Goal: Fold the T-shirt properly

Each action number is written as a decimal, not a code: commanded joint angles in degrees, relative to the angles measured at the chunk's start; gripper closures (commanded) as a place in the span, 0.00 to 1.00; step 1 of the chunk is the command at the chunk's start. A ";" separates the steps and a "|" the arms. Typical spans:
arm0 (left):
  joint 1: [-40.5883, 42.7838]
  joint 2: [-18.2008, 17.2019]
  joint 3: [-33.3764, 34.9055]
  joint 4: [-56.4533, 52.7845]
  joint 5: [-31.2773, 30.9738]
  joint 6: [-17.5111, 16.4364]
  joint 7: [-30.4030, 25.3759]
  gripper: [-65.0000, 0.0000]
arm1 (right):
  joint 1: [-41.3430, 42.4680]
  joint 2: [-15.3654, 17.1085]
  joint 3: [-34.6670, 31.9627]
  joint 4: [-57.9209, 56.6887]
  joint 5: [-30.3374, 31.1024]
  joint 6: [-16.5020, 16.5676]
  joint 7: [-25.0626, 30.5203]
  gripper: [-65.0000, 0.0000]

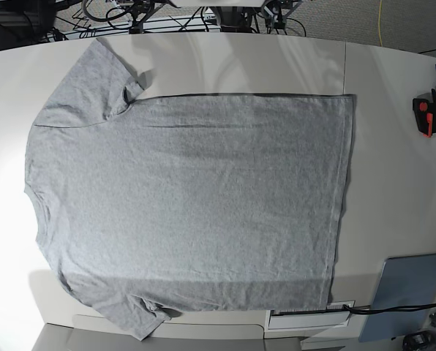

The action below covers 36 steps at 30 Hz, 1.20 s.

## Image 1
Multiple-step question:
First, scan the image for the black orange bar clamp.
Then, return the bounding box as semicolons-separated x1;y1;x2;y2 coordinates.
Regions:
413;89;436;137

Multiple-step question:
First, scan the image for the blue grey flat board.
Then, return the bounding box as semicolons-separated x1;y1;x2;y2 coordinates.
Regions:
358;254;436;343

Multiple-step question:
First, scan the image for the black cable on table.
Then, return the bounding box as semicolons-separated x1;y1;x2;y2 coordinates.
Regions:
342;301;436;316

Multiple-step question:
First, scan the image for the grey T-shirt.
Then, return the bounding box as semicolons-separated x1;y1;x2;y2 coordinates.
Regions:
25;41;356;340

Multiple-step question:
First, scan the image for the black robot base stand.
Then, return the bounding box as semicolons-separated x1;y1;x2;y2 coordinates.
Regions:
210;7;260;34

